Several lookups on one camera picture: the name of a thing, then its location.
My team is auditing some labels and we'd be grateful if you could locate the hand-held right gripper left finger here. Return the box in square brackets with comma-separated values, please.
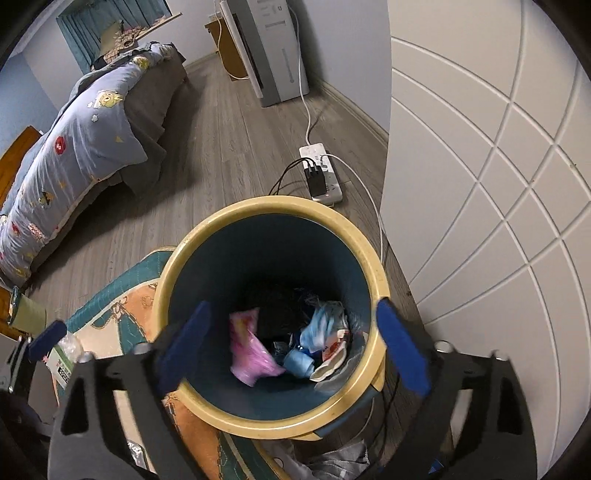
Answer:
[46, 300, 213, 480]

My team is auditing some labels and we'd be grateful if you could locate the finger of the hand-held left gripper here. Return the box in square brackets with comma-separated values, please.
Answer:
[28, 320, 69, 363]

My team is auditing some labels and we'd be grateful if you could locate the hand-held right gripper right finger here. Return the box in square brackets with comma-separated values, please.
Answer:
[375, 298, 539, 480]

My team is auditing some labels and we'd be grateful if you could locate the grey green cardboard box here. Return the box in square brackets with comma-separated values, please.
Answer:
[8, 286, 80, 393]

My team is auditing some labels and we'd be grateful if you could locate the pink plastic wrapper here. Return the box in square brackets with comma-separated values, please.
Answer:
[229, 309, 287, 387]

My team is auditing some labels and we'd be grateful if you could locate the red white wrapper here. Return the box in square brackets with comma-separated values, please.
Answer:
[309, 330, 354, 382]

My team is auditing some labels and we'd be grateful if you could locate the blue face mask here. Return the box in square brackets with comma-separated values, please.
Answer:
[295, 300, 352, 356]

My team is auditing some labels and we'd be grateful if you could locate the yellow rimmed blue trash bin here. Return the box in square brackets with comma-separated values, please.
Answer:
[152, 195, 392, 444]

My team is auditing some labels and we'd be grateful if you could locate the clear plastic wrapper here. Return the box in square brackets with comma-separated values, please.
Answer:
[58, 331, 89, 365]

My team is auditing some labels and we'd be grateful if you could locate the patterned quilted mat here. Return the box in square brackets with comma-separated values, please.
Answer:
[55, 247, 296, 480]

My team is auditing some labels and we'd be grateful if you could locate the light blue plastic cap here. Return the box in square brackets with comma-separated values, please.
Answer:
[283, 348, 315, 379]

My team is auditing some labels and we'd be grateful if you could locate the grey plastic bag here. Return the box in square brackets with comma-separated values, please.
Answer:
[277, 438, 371, 480]

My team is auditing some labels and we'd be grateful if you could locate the white power strip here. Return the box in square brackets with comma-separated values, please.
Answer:
[299, 144, 345, 206]

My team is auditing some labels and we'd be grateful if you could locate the wooden headboard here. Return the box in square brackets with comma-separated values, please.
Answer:
[0, 126, 42, 208]

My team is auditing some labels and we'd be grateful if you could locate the white panelled wardrobe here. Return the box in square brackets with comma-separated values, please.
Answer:
[379, 0, 591, 462]

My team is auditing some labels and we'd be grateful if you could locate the black charger plug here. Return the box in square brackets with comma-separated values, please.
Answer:
[304, 159, 329, 197]

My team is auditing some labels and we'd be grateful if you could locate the bed with patterned quilt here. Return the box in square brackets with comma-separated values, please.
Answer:
[0, 41, 185, 287]

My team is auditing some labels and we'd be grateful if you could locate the grey bed base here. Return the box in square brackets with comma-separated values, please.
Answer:
[122, 58, 190, 197]

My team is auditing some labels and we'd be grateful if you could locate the wooden nightstand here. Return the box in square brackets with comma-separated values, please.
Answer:
[205, 13, 250, 81]

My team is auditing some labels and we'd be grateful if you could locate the printed pillow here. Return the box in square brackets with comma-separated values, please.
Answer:
[99, 21, 149, 61]

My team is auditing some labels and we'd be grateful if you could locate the white air purifier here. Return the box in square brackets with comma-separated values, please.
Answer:
[219, 0, 310, 108]

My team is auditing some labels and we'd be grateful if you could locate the teal curtain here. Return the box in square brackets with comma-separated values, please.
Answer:
[56, 0, 169, 75]

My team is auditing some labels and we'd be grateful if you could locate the white power cable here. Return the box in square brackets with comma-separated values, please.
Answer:
[215, 0, 252, 83]
[323, 154, 387, 265]
[288, 0, 312, 148]

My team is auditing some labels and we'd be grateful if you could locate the black charger cable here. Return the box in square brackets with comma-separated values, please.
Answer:
[270, 157, 315, 197]

